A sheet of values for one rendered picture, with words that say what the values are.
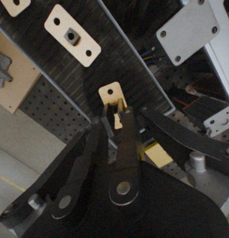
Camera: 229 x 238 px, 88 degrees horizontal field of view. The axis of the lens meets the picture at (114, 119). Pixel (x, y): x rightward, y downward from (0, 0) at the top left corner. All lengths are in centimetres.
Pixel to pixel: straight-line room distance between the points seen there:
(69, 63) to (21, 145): 200
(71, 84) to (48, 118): 63
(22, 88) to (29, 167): 171
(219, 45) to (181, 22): 19
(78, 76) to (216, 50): 38
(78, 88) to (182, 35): 21
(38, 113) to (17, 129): 121
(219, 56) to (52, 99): 75
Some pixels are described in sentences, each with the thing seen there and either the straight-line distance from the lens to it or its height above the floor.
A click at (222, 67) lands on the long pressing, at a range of 48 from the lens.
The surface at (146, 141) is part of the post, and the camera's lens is 29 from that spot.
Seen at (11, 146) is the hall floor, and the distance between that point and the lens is 229.
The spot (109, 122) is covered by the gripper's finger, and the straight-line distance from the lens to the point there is 15.
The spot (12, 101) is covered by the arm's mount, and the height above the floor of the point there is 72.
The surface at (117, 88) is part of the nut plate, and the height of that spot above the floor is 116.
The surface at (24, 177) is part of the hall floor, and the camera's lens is 259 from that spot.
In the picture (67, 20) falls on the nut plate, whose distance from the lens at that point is 23.
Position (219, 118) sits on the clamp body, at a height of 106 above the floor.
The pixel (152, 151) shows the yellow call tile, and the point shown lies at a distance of 28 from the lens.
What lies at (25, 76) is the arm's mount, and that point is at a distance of 81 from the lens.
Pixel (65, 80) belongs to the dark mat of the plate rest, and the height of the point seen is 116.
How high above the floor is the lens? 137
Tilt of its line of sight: 67 degrees down
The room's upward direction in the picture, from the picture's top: 176 degrees counter-clockwise
